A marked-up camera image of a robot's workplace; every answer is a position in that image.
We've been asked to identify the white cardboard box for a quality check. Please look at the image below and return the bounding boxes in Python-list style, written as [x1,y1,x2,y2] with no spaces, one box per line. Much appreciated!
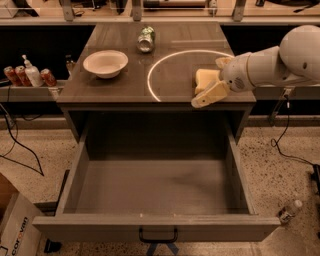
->
[0,174,41,256]

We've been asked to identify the black floor cable left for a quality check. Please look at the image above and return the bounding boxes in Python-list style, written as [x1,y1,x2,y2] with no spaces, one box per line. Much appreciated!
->
[0,103,45,177]

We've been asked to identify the black floor cable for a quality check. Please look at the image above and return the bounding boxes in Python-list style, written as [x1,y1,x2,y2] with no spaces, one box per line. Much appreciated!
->
[270,96,316,166]
[0,103,45,177]

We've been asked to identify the grey side shelf left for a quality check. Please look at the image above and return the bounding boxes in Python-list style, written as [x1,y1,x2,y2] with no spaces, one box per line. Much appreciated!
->
[0,80,66,102]

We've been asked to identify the white bowl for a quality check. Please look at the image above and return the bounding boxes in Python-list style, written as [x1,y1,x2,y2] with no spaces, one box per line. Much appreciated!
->
[83,50,128,79]

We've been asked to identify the small dark glass bottle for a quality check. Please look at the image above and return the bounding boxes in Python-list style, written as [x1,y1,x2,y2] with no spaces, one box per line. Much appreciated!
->
[65,55,75,75]

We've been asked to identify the grey cabinet with counter top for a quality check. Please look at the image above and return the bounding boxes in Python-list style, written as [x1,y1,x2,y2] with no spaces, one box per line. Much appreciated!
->
[55,21,257,144]

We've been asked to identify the black drawer handle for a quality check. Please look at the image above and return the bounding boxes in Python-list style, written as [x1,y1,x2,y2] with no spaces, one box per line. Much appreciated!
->
[138,227,178,244]

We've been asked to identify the black floor cable right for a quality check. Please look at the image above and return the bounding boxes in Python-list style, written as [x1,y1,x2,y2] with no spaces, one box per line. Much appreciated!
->
[270,96,316,166]

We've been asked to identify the green soda can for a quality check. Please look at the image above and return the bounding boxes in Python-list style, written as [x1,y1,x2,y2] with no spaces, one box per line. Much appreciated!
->
[137,26,155,53]

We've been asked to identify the open grey top drawer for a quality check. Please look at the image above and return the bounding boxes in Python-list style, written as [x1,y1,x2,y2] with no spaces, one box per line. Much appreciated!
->
[32,113,281,243]

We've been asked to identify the clear plastic water bottle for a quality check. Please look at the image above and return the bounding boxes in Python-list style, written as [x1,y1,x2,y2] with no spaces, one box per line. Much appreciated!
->
[278,200,303,224]

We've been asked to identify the yellow sponge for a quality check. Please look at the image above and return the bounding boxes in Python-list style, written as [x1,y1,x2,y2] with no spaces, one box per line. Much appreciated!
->
[195,69,220,94]

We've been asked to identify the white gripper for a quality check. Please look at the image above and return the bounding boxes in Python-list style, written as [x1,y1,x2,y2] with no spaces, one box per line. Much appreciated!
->
[191,53,254,108]

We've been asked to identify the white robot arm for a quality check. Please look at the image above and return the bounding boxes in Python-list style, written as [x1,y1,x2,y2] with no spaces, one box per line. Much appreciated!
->
[191,25,320,108]

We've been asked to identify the white pump bottle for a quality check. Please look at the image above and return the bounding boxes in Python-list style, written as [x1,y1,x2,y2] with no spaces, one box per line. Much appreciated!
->
[22,55,43,87]

